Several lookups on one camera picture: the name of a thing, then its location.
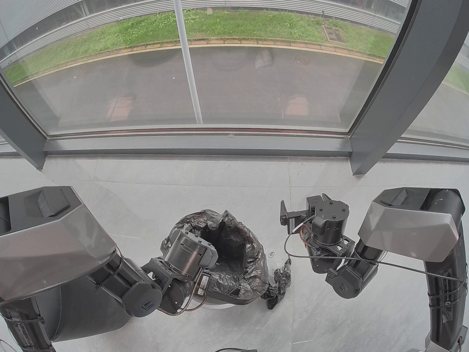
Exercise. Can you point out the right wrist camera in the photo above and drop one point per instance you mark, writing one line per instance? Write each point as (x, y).
(298, 220)

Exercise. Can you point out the window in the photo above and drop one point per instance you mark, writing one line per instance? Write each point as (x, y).
(406, 86)

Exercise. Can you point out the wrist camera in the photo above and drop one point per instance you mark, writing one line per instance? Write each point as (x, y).
(209, 254)
(298, 220)

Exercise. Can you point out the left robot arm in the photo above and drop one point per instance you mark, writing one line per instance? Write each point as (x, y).
(55, 233)

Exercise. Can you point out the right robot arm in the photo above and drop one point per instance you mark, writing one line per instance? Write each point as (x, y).
(403, 226)

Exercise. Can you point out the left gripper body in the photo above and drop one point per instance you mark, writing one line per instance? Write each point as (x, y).
(190, 292)

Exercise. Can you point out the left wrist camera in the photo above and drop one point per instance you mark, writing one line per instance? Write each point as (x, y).
(209, 254)

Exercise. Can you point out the black plastic bag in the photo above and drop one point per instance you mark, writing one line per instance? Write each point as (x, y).
(252, 255)

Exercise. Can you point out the black plastic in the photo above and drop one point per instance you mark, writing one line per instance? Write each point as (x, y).
(280, 281)

